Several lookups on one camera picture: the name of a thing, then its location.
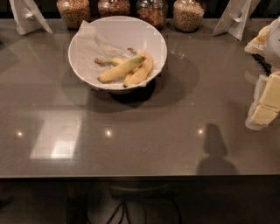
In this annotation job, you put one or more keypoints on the right white folded stand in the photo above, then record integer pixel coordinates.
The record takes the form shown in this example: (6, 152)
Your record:
(235, 17)

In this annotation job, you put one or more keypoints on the white folded stand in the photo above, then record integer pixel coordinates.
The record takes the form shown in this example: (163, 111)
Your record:
(28, 17)
(235, 17)

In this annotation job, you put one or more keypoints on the right curved yellow banana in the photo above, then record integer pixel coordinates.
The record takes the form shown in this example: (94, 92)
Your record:
(142, 73)

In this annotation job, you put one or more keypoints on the back greenish banana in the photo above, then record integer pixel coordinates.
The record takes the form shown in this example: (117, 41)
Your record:
(114, 62)

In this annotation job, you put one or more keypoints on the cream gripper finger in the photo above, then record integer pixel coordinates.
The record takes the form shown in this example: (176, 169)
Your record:
(267, 93)
(260, 117)

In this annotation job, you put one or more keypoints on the left white folded stand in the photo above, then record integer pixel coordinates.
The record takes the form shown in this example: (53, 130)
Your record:
(28, 17)

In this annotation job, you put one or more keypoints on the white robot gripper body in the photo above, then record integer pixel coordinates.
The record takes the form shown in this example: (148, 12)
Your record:
(275, 44)

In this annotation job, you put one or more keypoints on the white paper liner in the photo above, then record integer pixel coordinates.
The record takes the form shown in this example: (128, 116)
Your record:
(90, 52)

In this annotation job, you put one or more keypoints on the black stool under table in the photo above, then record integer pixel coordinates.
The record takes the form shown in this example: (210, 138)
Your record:
(138, 192)

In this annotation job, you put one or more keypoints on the rightmost glass grain jar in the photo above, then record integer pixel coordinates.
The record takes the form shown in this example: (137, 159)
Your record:
(188, 14)

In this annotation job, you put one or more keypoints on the leftmost glass grain jar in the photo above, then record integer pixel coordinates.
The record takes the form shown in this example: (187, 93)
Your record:
(74, 12)

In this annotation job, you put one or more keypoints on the white ceramic bowl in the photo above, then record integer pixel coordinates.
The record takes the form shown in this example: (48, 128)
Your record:
(122, 32)

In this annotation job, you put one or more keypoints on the glass grain jar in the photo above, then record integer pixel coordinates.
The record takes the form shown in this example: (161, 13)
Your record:
(109, 8)
(153, 12)
(74, 12)
(188, 14)

